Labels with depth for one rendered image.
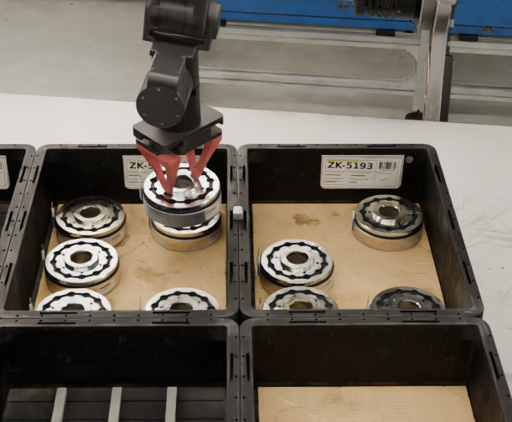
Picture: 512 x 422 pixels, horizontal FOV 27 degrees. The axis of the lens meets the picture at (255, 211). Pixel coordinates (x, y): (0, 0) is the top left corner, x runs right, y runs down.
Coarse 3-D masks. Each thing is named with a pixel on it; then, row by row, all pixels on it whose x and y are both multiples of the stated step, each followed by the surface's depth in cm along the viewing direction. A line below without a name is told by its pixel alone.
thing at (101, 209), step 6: (84, 204) 156; (90, 204) 156; (96, 204) 156; (78, 210) 155; (84, 210) 156; (96, 210) 156; (102, 210) 155; (78, 216) 154; (96, 216) 154; (102, 216) 154; (78, 222) 153; (84, 222) 153; (90, 222) 153; (96, 222) 153
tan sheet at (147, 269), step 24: (144, 216) 160; (144, 240) 155; (120, 264) 151; (144, 264) 151; (168, 264) 151; (192, 264) 151; (216, 264) 151; (48, 288) 146; (120, 288) 146; (144, 288) 146; (168, 288) 146; (216, 288) 146
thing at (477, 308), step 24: (264, 144) 159; (288, 144) 159; (312, 144) 159; (336, 144) 159; (360, 144) 159; (384, 144) 159; (408, 144) 159; (240, 168) 153; (432, 168) 154; (240, 192) 148; (456, 216) 144; (240, 240) 139; (456, 240) 139; (240, 264) 135; (240, 288) 131; (240, 312) 128; (264, 312) 127; (288, 312) 128; (312, 312) 128; (336, 312) 127; (360, 312) 127; (384, 312) 127; (408, 312) 127; (432, 312) 127; (456, 312) 127; (480, 312) 128
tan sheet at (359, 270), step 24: (264, 216) 161; (288, 216) 161; (312, 216) 161; (336, 216) 161; (264, 240) 156; (312, 240) 156; (336, 240) 156; (336, 264) 151; (360, 264) 151; (384, 264) 151; (408, 264) 151; (432, 264) 152; (336, 288) 147; (360, 288) 147; (384, 288) 147; (432, 288) 147
